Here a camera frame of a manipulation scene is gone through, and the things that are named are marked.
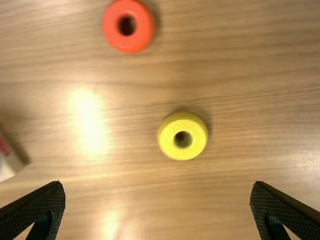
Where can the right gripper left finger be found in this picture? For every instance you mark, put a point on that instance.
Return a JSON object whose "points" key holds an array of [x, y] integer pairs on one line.
{"points": [[22, 217]]}

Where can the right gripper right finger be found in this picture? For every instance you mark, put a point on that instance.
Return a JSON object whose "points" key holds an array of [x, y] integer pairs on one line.
{"points": [[295, 215]]}

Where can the wooden peg base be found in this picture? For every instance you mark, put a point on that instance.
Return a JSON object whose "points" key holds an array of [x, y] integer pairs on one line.
{"points": [[12, 165]]}

